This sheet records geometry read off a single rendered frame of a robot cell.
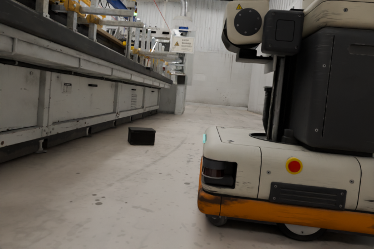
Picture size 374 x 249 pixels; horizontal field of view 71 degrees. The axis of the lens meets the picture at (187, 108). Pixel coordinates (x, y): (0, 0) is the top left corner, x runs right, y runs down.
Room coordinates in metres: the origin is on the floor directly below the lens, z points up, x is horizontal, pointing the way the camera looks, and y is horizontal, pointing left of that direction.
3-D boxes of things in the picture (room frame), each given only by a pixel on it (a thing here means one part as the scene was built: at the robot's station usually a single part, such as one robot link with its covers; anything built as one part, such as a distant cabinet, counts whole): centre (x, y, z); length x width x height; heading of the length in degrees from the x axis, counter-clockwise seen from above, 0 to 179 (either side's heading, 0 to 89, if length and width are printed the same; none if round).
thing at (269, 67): (1.06, -0.25, 0.68); 0.28 x 0.27 x 0.25; 176
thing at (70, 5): (1.41, 0.64, 0.83); 0.14 x 0.06 x 0.05; 176
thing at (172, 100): (5.81, 0.89, 0.95); 1.65 x 0.70 x 1.90; 86
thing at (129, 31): (2.38, 0.58, 0.93); 0.05 x 0.05 x 0.45; 86
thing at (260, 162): (1.11, -0.42, 0.16); 0.67 x 0.64 x 0.25; 86
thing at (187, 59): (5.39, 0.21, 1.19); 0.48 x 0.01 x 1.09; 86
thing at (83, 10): (1.43, 0.55, 0.83); 0.43 x 0.03 x 0.04; 86
